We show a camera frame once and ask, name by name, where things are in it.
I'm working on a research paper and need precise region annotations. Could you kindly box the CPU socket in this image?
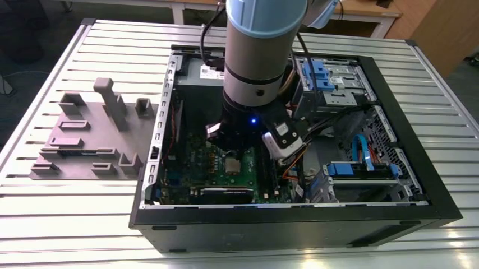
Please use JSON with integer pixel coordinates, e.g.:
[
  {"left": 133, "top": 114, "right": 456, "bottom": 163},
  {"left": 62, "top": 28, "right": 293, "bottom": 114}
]
[{"left": 223, "top": 153, "right": 244, "bottom": 177}]

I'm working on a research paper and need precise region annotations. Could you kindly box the green motherboard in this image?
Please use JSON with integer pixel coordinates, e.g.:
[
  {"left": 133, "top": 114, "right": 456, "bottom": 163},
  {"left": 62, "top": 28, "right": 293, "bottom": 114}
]
[{"left": 160, "top": 120, "right": 296, "bottom": 204}]

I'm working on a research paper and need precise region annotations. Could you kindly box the black RAM slot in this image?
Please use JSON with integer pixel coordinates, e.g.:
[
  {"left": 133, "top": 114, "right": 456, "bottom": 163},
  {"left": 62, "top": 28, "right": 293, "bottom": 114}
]
[
  {"left": 260, "top": 155, "right": 272, "bottom": 197},
  {"left": 264, "top": 156, "right": 276, "bottom": 197},
  {"left": 256, "top": 154, "right": 267, "bottom": 197}
]

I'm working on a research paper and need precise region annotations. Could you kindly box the black graphics card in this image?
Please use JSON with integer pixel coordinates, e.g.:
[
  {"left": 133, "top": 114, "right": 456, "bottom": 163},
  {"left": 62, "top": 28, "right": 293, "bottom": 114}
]
[{"left": 200, "top": 187, "right": 255, "bottom": 205}]

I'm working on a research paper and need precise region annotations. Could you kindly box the grey power supply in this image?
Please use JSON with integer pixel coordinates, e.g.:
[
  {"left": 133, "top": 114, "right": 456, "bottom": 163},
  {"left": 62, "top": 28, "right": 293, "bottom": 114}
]
[{"left": 175, "top": 59, "right": 228, "bottom": 132}]

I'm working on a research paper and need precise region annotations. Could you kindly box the metal drive cage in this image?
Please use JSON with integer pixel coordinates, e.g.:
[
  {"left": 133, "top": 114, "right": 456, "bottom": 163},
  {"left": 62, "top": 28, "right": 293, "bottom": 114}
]
[{"left": 291, "top": 57, "right": 377, "bottom": 121}]

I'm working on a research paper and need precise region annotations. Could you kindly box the blue plastic drive latch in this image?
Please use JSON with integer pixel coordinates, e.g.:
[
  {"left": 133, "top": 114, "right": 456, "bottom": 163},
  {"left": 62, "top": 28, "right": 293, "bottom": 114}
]
[
  {"left": 313, "top": 76, "right": 336, "bottom": 92},
  {"left": 304, "top": 59, "right": 325, "bottom": 78}
]

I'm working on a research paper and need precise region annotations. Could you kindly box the metal disk bay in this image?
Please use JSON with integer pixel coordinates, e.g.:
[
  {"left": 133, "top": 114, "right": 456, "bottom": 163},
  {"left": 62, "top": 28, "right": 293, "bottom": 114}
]
[{"left": 304, "top": 161, "right": 425, "bottom": 204}]

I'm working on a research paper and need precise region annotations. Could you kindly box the hard disk in blue carrier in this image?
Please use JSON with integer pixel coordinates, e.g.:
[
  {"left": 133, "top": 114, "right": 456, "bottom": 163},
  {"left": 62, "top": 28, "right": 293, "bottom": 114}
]
[{"left": 323, "top": 161, "right": 400, "bottom": 182}]

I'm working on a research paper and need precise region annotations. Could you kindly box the black PC case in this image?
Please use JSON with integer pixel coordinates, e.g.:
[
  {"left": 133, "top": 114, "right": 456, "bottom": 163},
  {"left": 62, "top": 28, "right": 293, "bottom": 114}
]
[{"left": 128, "top": 43, "right": 463, "bottom": 254}]

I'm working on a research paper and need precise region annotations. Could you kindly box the grey parts rack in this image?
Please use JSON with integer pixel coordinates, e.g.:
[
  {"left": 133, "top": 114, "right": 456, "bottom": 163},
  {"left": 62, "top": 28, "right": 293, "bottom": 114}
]
[{"left": 28, "top": 77, "right": 160, "bottom": 182}]

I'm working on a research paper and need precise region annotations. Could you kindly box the green RAM stick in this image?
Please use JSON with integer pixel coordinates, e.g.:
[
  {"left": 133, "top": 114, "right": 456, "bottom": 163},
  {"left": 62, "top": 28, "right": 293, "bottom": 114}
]
[{"left": 56, "top": 150, "right": 113, "bottom": 156}]

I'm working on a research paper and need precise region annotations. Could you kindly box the brown wooden cabinet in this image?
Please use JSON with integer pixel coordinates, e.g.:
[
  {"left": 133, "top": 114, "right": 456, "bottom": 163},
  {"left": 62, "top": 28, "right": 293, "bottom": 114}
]
[{"left": 384, "top": 0, "right": 479, "bottom": 82}]

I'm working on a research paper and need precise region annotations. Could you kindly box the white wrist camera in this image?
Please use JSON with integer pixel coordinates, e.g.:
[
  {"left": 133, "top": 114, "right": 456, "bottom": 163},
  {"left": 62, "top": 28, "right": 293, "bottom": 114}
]
[
  {"left": 260, "top": 120, "right": 304, "bottom": 161},
  {"left": 204, "top": 122, "right": 223, "bottom": 140}
]

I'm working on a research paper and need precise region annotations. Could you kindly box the orange data wire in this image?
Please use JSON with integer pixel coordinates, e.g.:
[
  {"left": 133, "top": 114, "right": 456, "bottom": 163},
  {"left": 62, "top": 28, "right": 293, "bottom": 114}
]
[{"left": 280, "top": 159, "right": 300, "bottom": 182}]

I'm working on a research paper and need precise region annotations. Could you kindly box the black camera cable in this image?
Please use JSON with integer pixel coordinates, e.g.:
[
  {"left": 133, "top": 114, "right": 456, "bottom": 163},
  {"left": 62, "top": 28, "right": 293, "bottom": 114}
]
[
  {"left": 293, "top": 31, "right": 321, "bottom": 135},
  {"left": 199, "top": 0, "right": 227, "bottom": 72}
]

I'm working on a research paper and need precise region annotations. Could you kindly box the black wire bundle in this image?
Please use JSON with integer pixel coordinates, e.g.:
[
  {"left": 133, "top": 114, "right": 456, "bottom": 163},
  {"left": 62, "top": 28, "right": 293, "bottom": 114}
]
[{"left": 287, "top": 108, "right": 372, "bottom": 166}]

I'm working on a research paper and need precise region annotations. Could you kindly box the blue data wire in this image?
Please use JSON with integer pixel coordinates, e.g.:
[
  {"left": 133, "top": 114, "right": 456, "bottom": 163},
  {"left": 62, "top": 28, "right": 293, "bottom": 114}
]
[{"left": 351, "top": 134, "right": 375, "bottom": 171}]

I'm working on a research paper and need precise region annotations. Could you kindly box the wooden desk white frame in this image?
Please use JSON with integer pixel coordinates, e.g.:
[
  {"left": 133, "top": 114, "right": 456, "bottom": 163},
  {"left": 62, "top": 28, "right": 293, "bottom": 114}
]
[
  {"left": 164, "top": 0, "right": 225, "bottom": 26},
  {"left": 328, "top": 0, "right": 403, "bottom": 39}
]

